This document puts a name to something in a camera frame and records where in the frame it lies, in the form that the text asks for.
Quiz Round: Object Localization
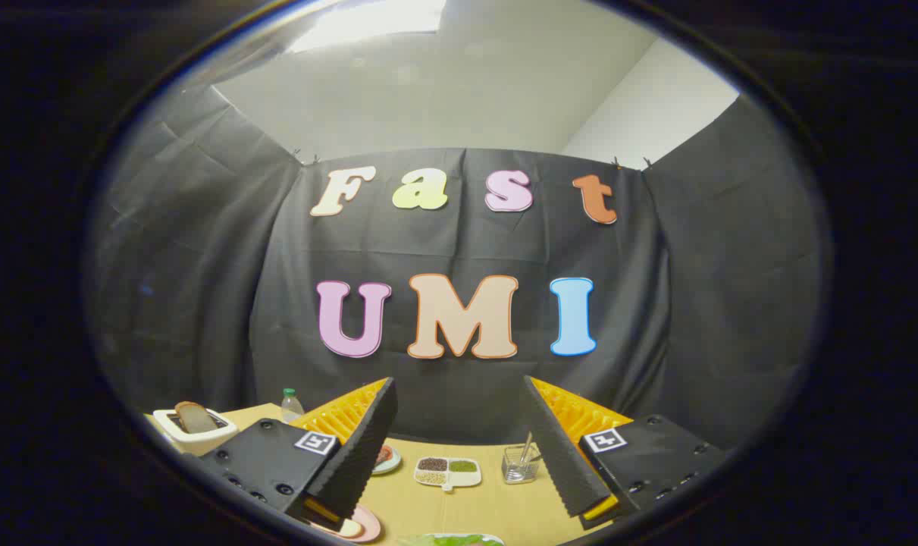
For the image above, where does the white divided dish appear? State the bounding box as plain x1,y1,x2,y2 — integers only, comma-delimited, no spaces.
414,456,483,492

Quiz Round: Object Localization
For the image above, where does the white toaster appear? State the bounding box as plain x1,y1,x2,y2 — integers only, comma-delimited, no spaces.
153,406,240,457

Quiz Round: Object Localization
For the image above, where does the white plate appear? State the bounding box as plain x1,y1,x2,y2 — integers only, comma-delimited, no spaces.
398,532,505,546

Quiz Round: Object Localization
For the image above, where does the pink plate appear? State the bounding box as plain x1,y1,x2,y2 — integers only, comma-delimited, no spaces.
311,504,382,544

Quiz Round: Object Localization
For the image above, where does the ceiling light panel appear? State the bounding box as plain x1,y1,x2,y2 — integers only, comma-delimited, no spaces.
288,0,448,54

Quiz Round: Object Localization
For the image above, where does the black backdrop cloth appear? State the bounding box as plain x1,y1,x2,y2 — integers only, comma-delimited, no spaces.
87,83,831,456

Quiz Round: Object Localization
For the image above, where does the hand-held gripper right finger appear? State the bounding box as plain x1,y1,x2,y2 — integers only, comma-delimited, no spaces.
523,375,728,530

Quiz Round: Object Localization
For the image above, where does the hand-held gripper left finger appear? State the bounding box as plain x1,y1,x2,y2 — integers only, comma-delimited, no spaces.
201,377,399,532

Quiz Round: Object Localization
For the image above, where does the wire utensil basket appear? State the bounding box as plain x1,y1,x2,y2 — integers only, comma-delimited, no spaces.
502,444,541,485

